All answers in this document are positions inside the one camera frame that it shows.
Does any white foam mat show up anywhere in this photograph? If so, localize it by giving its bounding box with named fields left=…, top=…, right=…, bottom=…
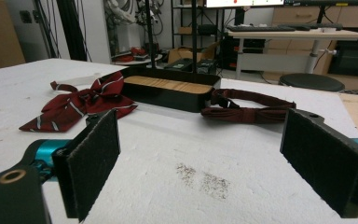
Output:
left=0, top=58, right=358, bottom=224

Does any black keyboard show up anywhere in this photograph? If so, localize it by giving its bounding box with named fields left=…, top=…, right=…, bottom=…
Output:
left=227, top=25, right=296, bottom=33
left=278, top=22, right=344, bottom=32

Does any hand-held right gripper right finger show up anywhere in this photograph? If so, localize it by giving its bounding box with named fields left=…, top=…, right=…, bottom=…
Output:
left=280, top=107, right=358, bottom=218

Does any black round stool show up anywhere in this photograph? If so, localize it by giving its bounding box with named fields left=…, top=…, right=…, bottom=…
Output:
left=279, top=73, right=346, bottom=93

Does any striped red bow tie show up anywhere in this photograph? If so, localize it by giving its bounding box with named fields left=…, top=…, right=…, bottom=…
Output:
left=19, top=71, right=139, bottom=133

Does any light wooden desk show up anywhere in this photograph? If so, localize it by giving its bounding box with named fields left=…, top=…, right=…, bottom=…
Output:
left=227, top=29, right=358, bottom=80

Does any black metal shelf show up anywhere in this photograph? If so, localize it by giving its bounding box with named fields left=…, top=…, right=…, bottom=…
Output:
left=171, top=0, right=228, bottom=49

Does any computer monitor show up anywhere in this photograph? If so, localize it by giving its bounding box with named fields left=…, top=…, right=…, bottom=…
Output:
left=204, top=0, right=285, bottom=8

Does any black computer tower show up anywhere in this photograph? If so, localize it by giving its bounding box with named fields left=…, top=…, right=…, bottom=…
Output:
left=196, top=58, right=217, bottom=76
left=163, top=58, right=194, bottom=73

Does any round white table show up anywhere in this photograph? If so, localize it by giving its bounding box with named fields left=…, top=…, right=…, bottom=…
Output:
left=111, top=53, right=163, bottom=66

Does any cardboard box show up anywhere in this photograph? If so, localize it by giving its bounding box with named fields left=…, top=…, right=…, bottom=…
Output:
left=167, top=41, right=220, bottom=65

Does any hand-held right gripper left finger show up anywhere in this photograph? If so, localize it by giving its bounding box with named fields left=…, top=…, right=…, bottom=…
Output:
left=51, top=108, right=121, bottom=222

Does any dark red bow tie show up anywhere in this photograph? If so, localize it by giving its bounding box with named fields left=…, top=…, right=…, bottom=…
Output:
left=200, top=88, right=296, bottom=124

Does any black rack with wooden tray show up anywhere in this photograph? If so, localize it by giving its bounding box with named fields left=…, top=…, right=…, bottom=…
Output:
left=101, top=0, right=222, bottom=113

